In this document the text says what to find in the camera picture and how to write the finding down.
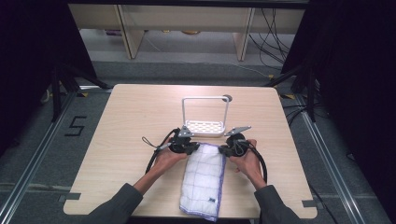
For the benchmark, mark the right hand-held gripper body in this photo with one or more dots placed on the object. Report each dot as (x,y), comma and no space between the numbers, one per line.
(238,143)

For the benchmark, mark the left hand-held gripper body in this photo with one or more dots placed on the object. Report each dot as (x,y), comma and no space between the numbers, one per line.
(181,141)

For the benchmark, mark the white cloth with purple edge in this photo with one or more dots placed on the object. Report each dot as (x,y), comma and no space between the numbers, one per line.
(204,180)

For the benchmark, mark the person's left hand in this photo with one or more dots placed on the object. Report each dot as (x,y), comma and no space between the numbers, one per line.
(168,158)

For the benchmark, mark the person's right hand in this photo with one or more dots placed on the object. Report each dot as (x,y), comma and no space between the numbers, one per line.
(249,165)

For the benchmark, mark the dark round table grommet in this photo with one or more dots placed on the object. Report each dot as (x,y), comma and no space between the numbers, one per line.
(228,98)

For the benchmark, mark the black tripod stand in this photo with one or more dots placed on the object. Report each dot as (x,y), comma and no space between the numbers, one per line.
(62,87)
(306,87)

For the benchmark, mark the grey tape strip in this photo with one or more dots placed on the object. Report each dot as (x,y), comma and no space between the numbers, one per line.
(71,197)
(308,203)

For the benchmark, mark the light wooden shelf unit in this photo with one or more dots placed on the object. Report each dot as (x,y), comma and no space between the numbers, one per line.
(186,21)

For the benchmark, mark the black curtain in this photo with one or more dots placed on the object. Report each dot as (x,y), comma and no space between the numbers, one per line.
(351,77)
(34,62)

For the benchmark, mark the metal floor rail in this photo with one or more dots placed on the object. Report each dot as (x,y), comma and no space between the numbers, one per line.
(37,155)
(330,161)

